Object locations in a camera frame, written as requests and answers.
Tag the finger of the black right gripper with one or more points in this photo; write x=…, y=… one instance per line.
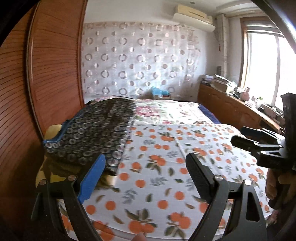
x=251, y=146

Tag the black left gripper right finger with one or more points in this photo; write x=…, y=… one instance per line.
x=246, y=220

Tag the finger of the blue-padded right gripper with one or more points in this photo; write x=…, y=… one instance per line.
x=263, y=136

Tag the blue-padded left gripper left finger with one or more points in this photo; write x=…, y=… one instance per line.
x=74, y=190

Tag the navy patterned silk garment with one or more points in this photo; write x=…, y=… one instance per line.
x=101, y=128

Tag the right hand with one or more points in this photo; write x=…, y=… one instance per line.
x=285, y=179

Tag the olive patterned pillow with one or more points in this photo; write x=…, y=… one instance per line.
x=55, y=162

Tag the wooden side cabinet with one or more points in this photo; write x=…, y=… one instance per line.
x=232, y=111

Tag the clutter on cabinet top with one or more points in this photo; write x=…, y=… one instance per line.
x=230, y=88

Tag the bright window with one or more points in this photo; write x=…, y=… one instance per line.
x=268, y=61

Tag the orange print white cloth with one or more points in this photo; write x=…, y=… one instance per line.
x=154, y=193

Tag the floral bed quilt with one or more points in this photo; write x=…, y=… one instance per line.
x=175, y=111

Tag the wooden wardrobe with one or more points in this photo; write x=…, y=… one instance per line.
x=40, y=86

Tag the circle patterned sheer curtain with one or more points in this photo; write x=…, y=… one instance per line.
x=136, y=60

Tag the white wall air conditioner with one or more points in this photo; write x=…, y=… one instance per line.
x=193, y=18

